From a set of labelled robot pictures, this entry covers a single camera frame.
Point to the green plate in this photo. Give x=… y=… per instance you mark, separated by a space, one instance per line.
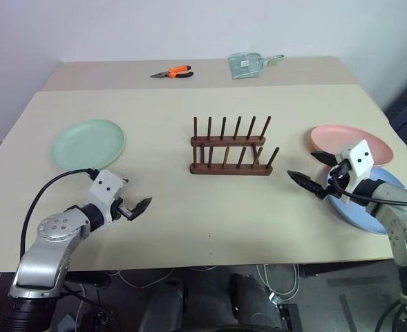
x=87 y=143

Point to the wooden dish rack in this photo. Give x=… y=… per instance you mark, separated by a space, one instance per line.
x=229 y=169

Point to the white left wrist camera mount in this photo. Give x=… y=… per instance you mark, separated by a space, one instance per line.
x=103 y=188

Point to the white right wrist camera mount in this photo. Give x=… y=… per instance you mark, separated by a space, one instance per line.
x=359 y=162

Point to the pale green dustpan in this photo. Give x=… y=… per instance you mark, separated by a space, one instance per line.
x=246 y=65

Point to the blue plate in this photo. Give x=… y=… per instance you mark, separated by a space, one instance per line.
x=351 y=212

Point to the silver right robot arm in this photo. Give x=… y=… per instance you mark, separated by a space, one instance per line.
x=401 y=221

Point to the red plate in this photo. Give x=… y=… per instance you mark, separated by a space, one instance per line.
x=331 y=138

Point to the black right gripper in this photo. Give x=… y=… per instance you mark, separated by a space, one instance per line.
x=339 y=171

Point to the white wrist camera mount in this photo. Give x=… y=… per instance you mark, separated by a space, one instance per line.
x=103 y=188
x=359 y=162

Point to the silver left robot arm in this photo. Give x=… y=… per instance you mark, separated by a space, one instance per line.
x=49 y=242

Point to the dark rounded shape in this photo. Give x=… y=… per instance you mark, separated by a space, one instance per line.
x=253 y=301
x=165 y=307

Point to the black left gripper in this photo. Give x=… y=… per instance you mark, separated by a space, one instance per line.
x=125 y=211

